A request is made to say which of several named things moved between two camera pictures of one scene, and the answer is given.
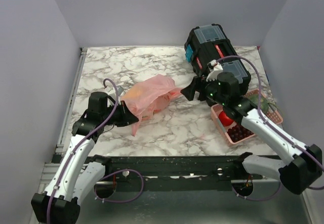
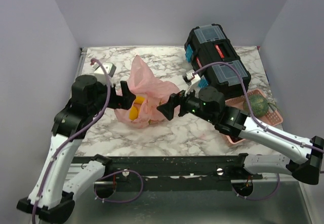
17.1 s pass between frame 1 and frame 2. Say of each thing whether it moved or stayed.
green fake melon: stayed
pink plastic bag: moved
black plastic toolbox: stayed
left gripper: moved
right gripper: moved
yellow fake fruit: moved
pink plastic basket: stayed
